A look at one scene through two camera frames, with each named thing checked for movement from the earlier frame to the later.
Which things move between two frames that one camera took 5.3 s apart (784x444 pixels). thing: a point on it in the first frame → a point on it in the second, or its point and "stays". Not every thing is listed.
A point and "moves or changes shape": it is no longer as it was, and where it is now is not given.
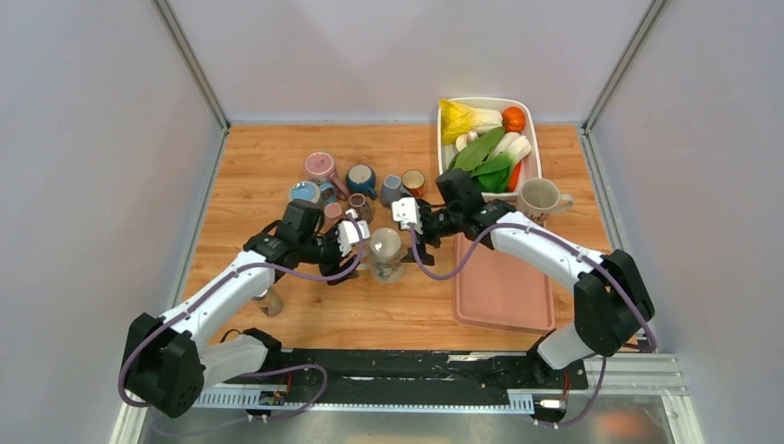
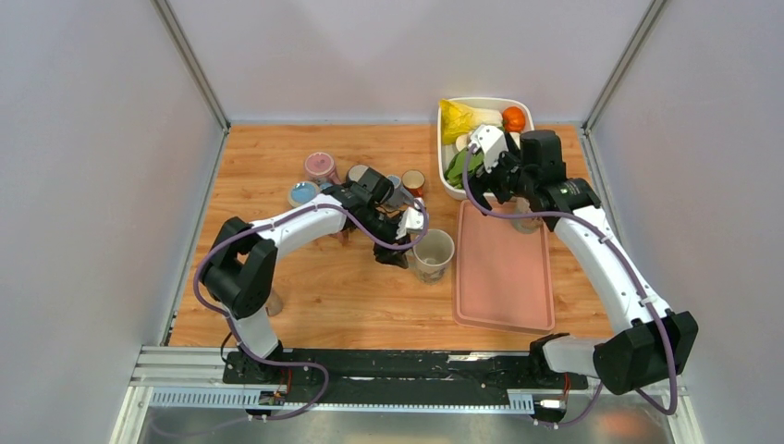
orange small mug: (413, 181) stays
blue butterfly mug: (311, 191) stays
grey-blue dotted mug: (392, 191) stays
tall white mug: (386, 262) moves or changes shape
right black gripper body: (435, 225) → (506, 179)
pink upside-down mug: (321, 166) stays
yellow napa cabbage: (457, 119) stays
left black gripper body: (325, 252) → (381, 228)
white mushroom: (461, 141) stays
